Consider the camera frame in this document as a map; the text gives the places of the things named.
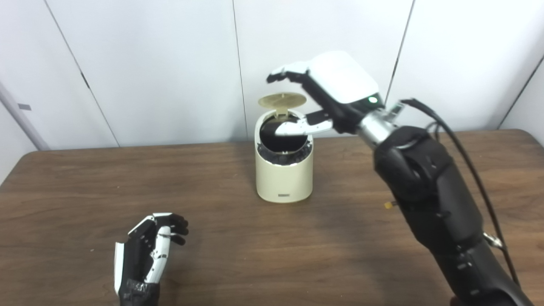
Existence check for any black bin liner bag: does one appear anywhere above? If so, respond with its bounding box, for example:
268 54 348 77
256 117 313 165

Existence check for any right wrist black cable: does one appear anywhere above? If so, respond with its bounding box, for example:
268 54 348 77
399 98 521 289

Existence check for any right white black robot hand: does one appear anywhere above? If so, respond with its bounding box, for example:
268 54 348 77
266 51 385 136

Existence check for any grey partition post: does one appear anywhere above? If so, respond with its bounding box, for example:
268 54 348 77
0 83 49 151

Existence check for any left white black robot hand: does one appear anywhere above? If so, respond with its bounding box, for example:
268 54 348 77
114 212 189 306

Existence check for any cream-colored round bin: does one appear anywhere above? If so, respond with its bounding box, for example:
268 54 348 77
254 92 314 203

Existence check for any cream round bin lid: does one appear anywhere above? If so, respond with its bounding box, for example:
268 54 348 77
258 92 307 117

